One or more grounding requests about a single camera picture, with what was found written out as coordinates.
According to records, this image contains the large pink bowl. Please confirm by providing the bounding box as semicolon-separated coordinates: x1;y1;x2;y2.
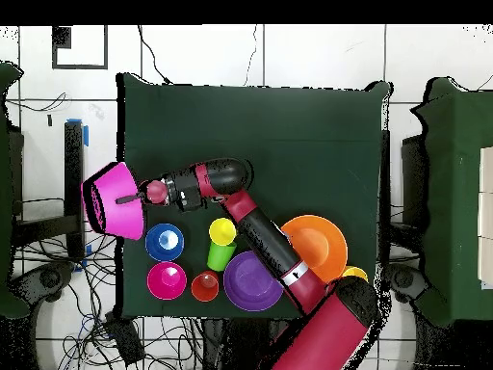
80;161;146;241

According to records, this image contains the blue bowl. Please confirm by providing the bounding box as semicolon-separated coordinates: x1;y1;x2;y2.
144;223;186;262

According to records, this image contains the black upright stand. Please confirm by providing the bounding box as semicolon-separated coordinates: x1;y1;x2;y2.
10;119;87;261

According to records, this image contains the yellow cup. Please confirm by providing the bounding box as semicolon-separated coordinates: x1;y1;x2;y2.
208;217;238;247
341;265;370;283

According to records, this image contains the green cup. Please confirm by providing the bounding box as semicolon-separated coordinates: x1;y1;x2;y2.
206;240;238;273

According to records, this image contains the small crimson bowl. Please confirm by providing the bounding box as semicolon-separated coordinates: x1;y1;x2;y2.
146;261;189;301

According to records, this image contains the orange cup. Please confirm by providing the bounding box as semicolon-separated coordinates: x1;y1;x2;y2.
190;270;221;303

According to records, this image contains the black office chair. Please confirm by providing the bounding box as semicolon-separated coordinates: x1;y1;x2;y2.
380;261;430;305
9;260;75;309

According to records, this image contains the purple bowl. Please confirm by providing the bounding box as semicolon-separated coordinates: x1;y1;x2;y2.
222;250;285;312

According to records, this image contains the black power adapter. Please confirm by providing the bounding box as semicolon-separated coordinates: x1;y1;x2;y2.
104;310;146;366

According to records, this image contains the green cloth side table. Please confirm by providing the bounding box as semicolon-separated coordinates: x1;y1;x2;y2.
410;75;493;329
0;62;31;320

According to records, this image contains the dark green table cloth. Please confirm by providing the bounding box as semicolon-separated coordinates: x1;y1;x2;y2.
116;71;394;323

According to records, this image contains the black equipment stand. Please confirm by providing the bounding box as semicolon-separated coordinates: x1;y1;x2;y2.
199;317;286;370

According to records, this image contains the large orange bowl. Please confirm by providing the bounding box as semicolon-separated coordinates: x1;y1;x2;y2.
280;214;349;285

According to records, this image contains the tangle of black cables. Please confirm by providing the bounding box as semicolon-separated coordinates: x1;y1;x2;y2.
14;226;205;370

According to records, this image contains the black floor cable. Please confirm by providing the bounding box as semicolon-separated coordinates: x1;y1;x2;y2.
137;25;173;85

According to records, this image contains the black square floor frame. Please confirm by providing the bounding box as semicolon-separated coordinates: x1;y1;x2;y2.
51;25;110;71

